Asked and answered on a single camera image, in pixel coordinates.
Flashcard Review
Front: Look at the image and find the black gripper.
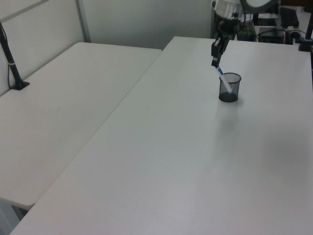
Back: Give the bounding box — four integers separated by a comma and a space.
211, 14, 240, 67

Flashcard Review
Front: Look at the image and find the blue and white marker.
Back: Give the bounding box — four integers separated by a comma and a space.
216, 65, 234, 95

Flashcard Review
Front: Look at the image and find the black mesh pen cup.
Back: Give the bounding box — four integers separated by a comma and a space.
218, 72, 242, 103

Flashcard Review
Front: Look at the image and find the black equipment box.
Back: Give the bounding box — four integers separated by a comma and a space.
258, 26, 287, 45

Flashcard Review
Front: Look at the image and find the white paper sheet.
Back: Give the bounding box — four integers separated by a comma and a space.
245, 13, 280, 21

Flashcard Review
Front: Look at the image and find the black clamped pole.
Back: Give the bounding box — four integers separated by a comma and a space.
297, 15, 313, 52

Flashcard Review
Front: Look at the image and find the black base unit with cables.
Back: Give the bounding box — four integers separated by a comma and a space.
236, 21, 257, 42

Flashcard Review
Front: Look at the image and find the grey metal partition post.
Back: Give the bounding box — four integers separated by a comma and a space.
75, 0, 92, 44

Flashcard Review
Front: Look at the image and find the black camera stand pole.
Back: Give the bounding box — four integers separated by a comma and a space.
0, 21, 30, 91

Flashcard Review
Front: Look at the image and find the black cable on stand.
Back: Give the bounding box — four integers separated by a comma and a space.
0, 23, 13, 89

